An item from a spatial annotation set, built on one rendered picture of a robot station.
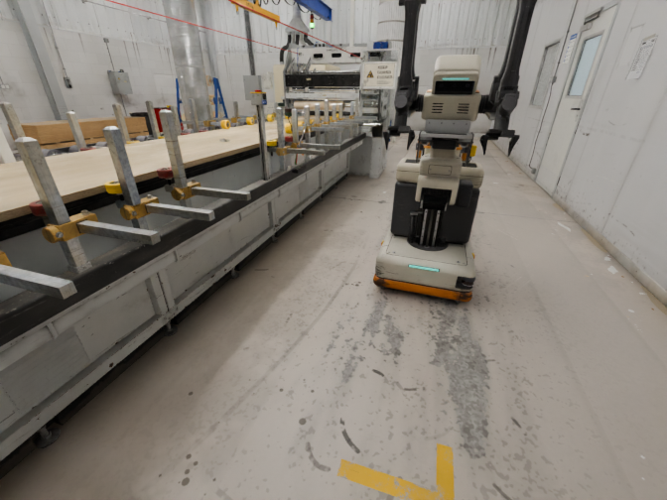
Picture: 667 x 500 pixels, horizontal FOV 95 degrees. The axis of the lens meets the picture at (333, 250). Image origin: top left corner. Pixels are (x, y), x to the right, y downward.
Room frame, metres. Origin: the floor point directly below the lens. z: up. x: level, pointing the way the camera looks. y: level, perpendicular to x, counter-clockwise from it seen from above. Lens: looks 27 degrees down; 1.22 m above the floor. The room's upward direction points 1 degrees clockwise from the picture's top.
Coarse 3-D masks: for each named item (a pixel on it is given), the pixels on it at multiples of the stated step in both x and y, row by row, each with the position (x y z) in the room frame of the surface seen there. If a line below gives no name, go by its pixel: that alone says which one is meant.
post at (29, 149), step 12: (24, 144) 0.84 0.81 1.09; (36, 144) 0.86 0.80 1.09; (24, 156) 0.84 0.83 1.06; (36, 156) 0.85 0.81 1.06; (36, 168) 0.84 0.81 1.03; (48, 168) 0.86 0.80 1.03; (36, 180) 0.84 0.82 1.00; (48, 180) 0.85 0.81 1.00; (48, 192) 0.84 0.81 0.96; (48, 204) 0.84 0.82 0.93; (60, 204) 0.86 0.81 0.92; (48, 216) 0.84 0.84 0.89; (60, 216) 0.84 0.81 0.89; (72, 240) 0.85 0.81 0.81; (72, 252) 0.84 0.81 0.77; (72, 264) 0.84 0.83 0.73
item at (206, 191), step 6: (168, 186) 1.39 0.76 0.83; (174, 186) 1.38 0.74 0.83; (198, 192) 1.34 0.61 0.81; (204, 192) 1.33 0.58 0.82; (210, 192) 1.32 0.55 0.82; (216, 192) 1.31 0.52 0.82; (222, 192) 1.30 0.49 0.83; (228, 192) 1.29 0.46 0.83; (234, 192) 1.28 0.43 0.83; (240, 192) 1.28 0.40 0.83; (246, 192) 1.28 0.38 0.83; (234, 198) 1.28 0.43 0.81; (240, 198) 1.27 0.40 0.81; (246, 198) 1.27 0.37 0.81
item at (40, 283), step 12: (0, 264) 0.65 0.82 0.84; (0, 276) 0.61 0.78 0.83; (12, 276) 0.59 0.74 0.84; (24, 276) 0.60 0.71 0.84; (36, 276) 0.60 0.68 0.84; (48, 276) 0.60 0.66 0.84; (24, 288) 0.59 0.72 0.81; (36, 288) 0.57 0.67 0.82; (48, 288) 0.56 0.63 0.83; (60, 288) 0.55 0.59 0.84; (72, 288) 0.57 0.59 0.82
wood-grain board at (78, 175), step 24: (288, 120) 4.24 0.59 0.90; (144, 144) 2.16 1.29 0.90; (192, 144) 2.18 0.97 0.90; (216, 144) 2.19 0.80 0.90; (240, 144) 2.20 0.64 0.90; (0, 168) 1.41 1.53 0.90; (24, 168) 1.42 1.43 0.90; (72, 168) 1.43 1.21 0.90; (96, 168) 1.43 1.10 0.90; (144, 168) 1.44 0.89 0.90; (0, 192) 1.03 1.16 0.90; (24, 192) 1.04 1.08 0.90; (72, 192) 1.04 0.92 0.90; (96, 192) 1.12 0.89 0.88; (0, 216) 0.84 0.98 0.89
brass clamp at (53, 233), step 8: (72, 216) 0.90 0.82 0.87; (80, 216) 0.90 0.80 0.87; (88, 216) 0.91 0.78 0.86; (48, 224) 0.84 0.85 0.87; (64, 224) 0.84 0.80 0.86; (72, 224) 0.86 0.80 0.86; (48, 232) 0.81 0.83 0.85; (56, 232) 0.82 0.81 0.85; (64, 232) 0.83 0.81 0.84; (72, 232) 0.85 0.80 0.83; (80, 232) 0.87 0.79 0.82; (48, 240) 0.82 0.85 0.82; (56, 240) 0.81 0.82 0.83; (64, 240) 0.82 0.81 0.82
